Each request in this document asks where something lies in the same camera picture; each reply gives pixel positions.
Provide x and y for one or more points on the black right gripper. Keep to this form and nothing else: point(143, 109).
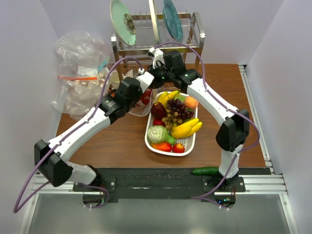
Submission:
point(155, 84)

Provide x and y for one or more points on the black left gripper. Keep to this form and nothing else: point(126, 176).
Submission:
point(139, 94)

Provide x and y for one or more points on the red plastic lobster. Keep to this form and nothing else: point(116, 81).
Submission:
point(145, 98)

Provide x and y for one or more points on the clear polka dot zip bag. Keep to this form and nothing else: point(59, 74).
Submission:
point(143, 106)

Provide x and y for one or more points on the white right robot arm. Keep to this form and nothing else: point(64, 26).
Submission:
point(234, 124)

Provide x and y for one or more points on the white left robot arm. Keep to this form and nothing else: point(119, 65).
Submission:
point(52, 158)

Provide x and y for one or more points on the cream ceramic cup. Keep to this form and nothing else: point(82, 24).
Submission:
point(114, 80)

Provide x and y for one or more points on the grey patterned bowl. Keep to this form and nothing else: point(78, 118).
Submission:
point(131, 74)

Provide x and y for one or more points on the small yellow banana bunch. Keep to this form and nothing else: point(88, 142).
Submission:
point(165, 97)

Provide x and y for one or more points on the dark red apple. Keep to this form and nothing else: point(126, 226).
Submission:
point(158, 111)

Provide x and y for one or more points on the small red strawberry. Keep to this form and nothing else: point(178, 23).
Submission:
point(157, 122)

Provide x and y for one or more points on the purple grape bunch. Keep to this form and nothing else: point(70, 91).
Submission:
point(178, 109)

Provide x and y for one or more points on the orange peach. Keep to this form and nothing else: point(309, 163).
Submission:
point(190, 102)

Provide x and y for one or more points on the steel dish rack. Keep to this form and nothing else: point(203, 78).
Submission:
point(193, 36)

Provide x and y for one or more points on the teal blue plate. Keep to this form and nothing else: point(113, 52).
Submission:
point(172, 21)

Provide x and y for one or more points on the green white cabbage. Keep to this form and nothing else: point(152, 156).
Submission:
point(157, 134)

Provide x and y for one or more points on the white perforated fruit tray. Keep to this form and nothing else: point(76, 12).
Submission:
point(188, 142)

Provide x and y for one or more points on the pile of clear plastic bags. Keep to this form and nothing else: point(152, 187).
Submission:
point(84, 65)

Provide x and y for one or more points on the large yellow banana bunch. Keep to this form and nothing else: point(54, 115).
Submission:
point(186, 129)

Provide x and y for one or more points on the beige rimmed plate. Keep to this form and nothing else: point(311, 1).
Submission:
point(154, 22)

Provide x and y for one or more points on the orange red pepper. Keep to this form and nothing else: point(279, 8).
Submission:
point(163, 146)

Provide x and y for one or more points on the mint green flower plate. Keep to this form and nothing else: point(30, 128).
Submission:
point(122, 22)

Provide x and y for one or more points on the small red apple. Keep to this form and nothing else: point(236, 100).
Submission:
point(178, 148)

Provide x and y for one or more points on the green cucumber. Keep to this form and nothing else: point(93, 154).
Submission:
point(205, 171)

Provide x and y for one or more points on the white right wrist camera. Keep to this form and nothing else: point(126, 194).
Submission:
point(157, 56)

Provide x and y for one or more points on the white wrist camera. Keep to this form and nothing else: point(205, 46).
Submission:
point(157, 56)
point(145, 79)

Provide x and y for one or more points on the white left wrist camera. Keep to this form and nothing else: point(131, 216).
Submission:
point(145, 79)

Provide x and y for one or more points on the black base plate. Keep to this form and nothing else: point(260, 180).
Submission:
point(172, 183)

